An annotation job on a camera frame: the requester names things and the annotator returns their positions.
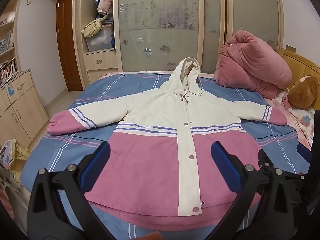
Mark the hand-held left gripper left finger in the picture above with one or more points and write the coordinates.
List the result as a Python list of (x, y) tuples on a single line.
[(96, 166)]

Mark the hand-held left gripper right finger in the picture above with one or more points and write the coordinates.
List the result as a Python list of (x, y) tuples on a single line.
[(225, 166)]

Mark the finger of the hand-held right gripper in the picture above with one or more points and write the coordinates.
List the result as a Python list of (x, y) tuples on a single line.
[(264, 158), (303, 153)]

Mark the cream and pink hooded jacket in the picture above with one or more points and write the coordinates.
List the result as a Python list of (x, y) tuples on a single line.
[(140, 160)]

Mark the pink floral sheet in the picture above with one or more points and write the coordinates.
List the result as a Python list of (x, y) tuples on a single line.
[(303, 122)]

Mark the blue plaid bed sheet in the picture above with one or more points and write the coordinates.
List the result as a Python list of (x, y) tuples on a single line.
[(62, 150)]

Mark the brown plush toy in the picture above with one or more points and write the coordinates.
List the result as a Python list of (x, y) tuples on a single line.
[(302, 92)]

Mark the pale yellow cloth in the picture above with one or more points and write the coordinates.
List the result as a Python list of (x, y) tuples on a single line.
[(22, 152)]

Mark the wooden headboard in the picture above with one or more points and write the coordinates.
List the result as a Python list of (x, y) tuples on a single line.
[(300, 65)]

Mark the printed plastic bag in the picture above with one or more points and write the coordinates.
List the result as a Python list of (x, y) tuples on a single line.
[(7, 152)]

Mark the pink folded quilt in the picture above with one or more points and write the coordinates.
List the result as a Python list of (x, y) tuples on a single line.
[(250, 67)]

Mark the beige cabinet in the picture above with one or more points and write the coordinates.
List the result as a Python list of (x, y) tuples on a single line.
[(22, 105)]

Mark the beige wardrobe drawer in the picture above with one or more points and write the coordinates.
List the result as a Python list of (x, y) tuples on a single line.
[(100, 61)]

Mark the brown wooden door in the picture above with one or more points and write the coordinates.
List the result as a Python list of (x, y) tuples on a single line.
[(67, 42)]

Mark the row of books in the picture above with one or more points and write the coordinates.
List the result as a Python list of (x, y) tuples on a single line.
[(7, 70)]

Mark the yellow garment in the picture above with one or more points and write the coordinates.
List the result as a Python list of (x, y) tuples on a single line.
[(92, 27)]

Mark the beige sliding door wardrobe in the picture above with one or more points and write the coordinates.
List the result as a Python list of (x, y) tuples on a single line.
[(162, 17)]

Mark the beige bookshelf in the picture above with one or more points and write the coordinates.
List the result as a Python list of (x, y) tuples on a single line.
[(15, 12)]

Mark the wall socket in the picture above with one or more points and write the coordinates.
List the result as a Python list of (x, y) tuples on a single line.
[(291, 48)]

